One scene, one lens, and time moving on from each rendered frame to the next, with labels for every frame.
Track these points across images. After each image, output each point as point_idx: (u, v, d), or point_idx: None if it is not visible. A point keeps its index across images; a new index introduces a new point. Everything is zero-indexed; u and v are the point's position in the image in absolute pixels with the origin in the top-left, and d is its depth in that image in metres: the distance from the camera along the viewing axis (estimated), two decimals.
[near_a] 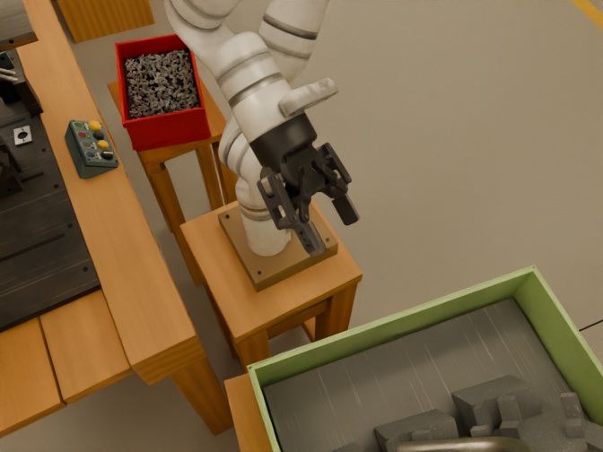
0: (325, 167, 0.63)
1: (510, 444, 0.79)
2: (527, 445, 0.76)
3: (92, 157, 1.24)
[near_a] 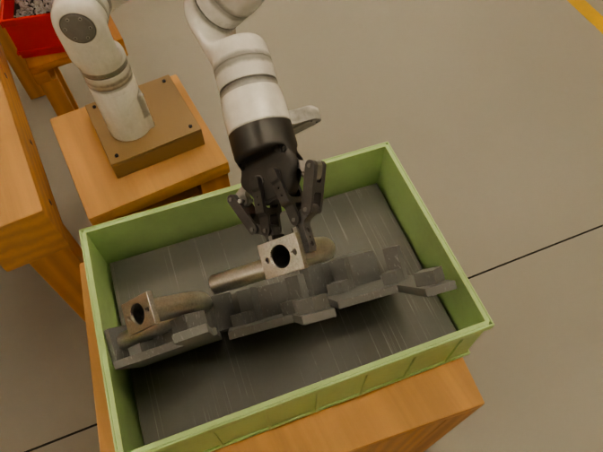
0: None
1: None
2: (325, 237, 0.67)
3: None
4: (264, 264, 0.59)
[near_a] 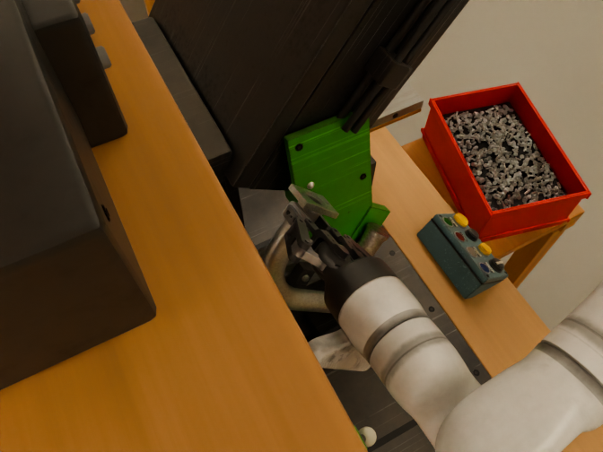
0: None
1: (284, 288, 0.66)
2: (273, 279, 0.64)
3: (489, 271, 0.90)
4: (328, 203, 0.63)
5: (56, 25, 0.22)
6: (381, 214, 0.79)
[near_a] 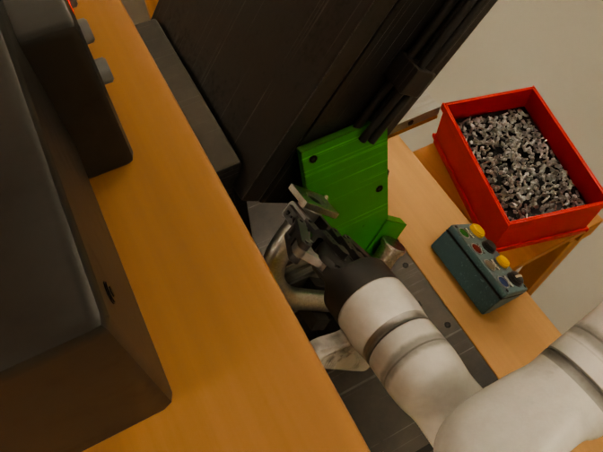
0: None
1: (284, 287, 0.66)
2: None
3: (508, 285, 0.85)
4: (328, 203, 0.63)
5: (46, 36, 0.17)
6: (397, 228, 0.75)
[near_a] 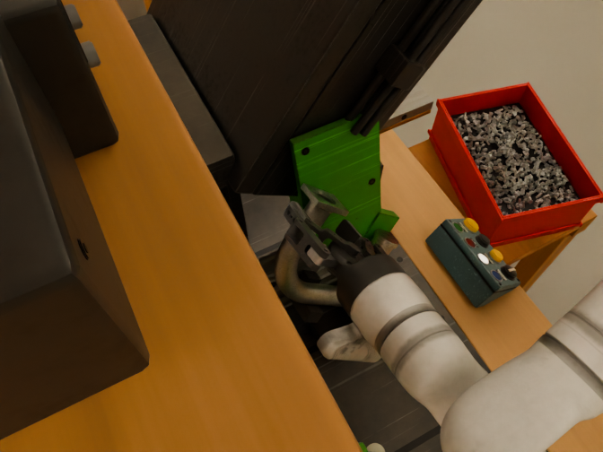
0: None
1: (297, 282, 0.69)
2: (286, 274, 0.67)
3: (501, 279, 0.86)
4: (338, 201, 0.66)
5: (30, 14, 0.18)
6: (390, 221, 0.76)
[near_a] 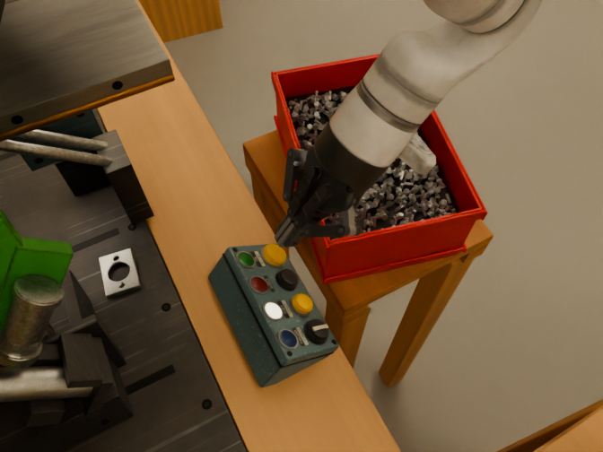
0: None
1: None
2: None
3: (294, 344, 0.54)
4: None
5: None
6: (54, 260, 0.44)
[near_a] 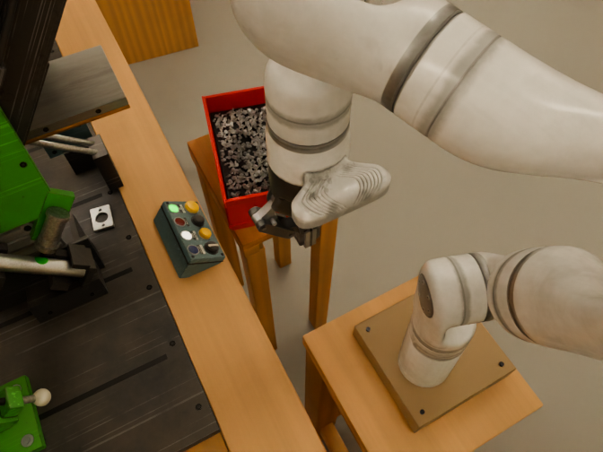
0: None
1: None
2: None
3: (196, 252, 0.99)
4: None
5: None
6: (65, 200, 0.88)
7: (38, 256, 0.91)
